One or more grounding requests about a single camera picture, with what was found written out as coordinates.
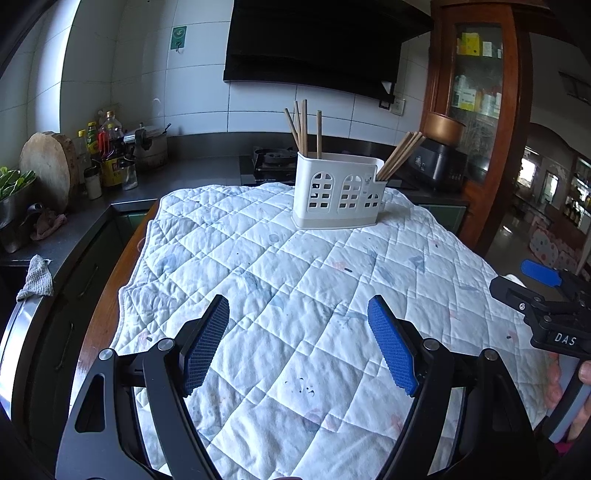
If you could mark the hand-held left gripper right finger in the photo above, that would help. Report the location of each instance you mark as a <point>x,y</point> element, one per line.
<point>392,346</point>

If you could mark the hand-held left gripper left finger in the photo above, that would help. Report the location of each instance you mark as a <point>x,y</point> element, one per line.
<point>205,346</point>

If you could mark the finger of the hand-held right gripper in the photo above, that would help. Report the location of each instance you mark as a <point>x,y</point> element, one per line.
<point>508,287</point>
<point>540,270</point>

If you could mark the white plastic utensil holder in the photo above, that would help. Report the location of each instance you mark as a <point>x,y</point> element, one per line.
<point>332,221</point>

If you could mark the wooden chopstick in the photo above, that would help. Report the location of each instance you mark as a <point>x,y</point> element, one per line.
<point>319,134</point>
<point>413,139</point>
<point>420,141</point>
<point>410,138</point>
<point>298,124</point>
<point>304,124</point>
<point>406,137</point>

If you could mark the wooden chopsticks bundle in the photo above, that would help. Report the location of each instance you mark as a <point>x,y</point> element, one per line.
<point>417,141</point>

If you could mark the person's right hand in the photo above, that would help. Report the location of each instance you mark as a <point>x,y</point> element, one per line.
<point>585,371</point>

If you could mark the white spotted object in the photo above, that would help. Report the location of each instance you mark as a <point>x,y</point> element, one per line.
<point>551,247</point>

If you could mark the green lower cabinet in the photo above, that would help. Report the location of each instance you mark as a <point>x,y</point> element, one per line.
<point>438,217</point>

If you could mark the white quilted mat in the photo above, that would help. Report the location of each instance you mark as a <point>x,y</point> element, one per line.
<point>277,277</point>

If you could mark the wooden glass cabinet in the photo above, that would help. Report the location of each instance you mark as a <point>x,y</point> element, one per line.
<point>512,138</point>

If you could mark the black rice cooker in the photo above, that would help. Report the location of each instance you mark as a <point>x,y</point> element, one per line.
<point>443,166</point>

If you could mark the copper inner pot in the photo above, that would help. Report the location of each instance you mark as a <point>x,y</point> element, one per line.
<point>443,131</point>

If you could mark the steel kitchen counter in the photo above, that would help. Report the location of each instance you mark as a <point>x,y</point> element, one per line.
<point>198,170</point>

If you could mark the grey checked dishcloth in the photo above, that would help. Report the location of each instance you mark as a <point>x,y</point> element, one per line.
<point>37,279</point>

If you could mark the clear glass jar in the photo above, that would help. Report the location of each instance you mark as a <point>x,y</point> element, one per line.
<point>130,177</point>

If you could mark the white green box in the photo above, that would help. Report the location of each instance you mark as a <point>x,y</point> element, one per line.
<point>464,94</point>

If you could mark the dark sauce bottle yellow label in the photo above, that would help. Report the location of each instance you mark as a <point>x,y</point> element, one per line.
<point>112,173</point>

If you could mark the white seasoning jar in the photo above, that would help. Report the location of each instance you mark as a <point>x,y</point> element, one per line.
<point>93,184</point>

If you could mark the pinkish rag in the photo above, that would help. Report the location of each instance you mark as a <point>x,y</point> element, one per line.
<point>46,224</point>

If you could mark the steel pressure cooker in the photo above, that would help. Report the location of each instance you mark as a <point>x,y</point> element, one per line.
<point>152,152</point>

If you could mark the red sauce bottle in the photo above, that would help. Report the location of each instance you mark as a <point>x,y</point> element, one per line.
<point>103,146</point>

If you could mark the steel bowl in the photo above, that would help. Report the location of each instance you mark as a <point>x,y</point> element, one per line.
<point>11,217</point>

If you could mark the green bottle yellow cap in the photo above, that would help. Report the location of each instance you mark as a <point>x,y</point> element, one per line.
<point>93,141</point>

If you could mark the yellow box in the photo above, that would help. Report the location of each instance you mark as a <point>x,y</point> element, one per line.
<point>468,45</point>

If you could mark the round wooden chopping block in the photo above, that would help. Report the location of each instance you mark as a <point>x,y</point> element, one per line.
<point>46,166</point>

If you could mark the black range hood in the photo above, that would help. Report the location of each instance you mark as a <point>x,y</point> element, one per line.
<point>314,41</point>

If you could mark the white wall socket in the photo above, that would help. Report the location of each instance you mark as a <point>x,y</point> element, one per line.
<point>398,105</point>

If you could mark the black wall plug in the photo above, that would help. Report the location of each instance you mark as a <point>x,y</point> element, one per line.
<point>385,104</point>

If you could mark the adhesive wall hook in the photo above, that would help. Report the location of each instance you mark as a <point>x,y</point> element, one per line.
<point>178,36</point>

